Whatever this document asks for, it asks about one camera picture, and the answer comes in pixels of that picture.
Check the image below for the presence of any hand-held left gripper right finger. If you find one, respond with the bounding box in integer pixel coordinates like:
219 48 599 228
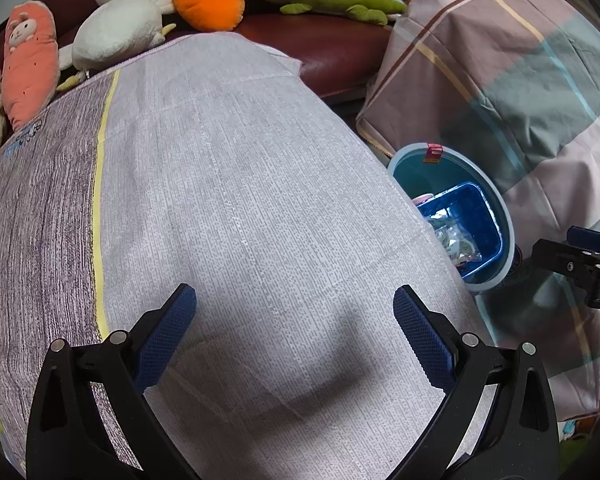
393 284 561 480

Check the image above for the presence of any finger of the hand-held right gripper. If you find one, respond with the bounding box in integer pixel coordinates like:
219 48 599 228
532 238 600 283
567 226 600 256

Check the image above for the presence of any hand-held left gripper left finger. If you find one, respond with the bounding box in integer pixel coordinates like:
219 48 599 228
26 283 197 480

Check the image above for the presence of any blue plastic tray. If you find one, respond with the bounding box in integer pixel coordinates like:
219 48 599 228
420 183 504 281

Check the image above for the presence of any clear plastic wrapper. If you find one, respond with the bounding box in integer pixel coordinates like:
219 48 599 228
426 214 482 266

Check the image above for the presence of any light blue round bin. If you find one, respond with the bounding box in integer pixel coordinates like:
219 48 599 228
387 142 516 294

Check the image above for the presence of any plaid blanket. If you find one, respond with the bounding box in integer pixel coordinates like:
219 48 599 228
356 0 600 421

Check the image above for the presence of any pink carrot bunny plush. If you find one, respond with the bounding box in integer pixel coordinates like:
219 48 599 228
2 0 61 132

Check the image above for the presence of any dark red leather sofa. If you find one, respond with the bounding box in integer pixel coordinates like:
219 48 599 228
0 0 431 106

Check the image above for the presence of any white duck plush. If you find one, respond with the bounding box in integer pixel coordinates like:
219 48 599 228
60 0 177 72

